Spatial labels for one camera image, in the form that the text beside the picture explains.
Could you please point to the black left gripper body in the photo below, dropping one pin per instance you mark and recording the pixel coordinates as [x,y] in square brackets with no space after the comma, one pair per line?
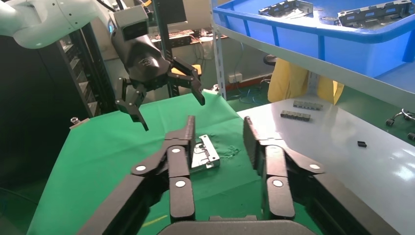
[144,63]

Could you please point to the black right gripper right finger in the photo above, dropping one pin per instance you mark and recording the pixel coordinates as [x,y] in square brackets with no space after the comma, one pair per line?
[277,194]

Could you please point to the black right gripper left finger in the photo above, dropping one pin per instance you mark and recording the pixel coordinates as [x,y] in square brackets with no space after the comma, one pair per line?
[178,194]

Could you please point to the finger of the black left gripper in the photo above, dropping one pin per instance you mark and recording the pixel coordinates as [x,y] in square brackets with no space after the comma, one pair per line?
[131,100]
[191,79]

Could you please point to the stamped sheet metal bracket part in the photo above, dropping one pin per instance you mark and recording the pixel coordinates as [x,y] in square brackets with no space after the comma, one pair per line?
[285,8]
[206,155]
[373,14]

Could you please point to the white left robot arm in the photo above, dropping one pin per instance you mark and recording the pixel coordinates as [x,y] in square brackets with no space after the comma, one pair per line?
[42,19]

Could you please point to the green cloth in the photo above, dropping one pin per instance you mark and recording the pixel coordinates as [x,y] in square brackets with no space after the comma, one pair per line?
[97,146]

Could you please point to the silver binder clip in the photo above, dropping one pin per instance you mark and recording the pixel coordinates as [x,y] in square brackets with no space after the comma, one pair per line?
[79,124]

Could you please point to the white table board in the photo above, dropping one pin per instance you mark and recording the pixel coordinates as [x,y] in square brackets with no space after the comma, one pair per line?
[356,181]

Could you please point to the black equipment cabinet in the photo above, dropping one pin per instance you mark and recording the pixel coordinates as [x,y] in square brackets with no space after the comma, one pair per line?
[39,107]

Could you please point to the yellow cloth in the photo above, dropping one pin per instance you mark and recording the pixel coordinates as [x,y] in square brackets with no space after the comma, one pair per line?
[287,81]

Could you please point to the tiny black plastic piece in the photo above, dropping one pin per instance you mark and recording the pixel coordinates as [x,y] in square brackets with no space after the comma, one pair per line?
[362,144]

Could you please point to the black caster wheel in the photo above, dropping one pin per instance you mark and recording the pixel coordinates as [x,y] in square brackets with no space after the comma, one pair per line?
[390,122]

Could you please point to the white shelf board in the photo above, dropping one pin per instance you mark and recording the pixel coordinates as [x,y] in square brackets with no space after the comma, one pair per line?
[389,92]

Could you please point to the blue plastic bin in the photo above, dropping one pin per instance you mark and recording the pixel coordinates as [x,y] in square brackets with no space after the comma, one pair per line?
[340,52]

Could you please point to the white slotted angle post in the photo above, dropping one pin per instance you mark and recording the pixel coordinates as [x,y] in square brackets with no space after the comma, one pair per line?
[219,65]

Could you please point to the black rack post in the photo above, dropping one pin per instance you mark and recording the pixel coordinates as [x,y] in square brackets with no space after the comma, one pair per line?
[165,39]

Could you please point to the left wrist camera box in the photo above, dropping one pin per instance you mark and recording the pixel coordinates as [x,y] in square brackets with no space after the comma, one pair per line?
[133,21]

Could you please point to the white wall socket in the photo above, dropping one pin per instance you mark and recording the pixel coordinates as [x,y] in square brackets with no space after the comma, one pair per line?
[235,78]

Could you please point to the small grey metal rail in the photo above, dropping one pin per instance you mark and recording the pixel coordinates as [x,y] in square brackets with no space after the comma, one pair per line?
[295,115]
[308,105]

